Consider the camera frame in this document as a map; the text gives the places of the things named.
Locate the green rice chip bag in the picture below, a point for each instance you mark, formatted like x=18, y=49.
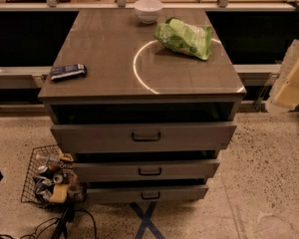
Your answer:
x=184, y=38

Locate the yellow sponge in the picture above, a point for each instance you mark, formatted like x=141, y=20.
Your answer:
x=59, y=193

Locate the grey drawer cabinet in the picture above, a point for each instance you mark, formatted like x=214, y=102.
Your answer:
x=132, y=78

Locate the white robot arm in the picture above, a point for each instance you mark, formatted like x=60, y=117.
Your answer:
x=284, y=95

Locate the white bowl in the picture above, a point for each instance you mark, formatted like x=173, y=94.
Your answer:
x=147, y=11

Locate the black wire basket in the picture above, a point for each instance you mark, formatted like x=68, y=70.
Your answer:
x=38, y=186

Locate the top grey drawer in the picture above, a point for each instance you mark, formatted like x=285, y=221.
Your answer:
x=143, y=137

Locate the clear plastic bottle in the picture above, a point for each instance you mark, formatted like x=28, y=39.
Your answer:
x=47, y=158

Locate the middle grey drawer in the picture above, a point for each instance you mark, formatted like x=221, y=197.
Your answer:
x=146, y=170

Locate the bottom grey drawer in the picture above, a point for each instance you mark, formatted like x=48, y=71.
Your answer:
x=142, y=194

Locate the grey drawer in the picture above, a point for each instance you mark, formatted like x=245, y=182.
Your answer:
x=146, y=170
x=142, y=194
x=143, y=137

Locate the blue rxbar blueberry bar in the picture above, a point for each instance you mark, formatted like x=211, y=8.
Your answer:
x=67, y=72

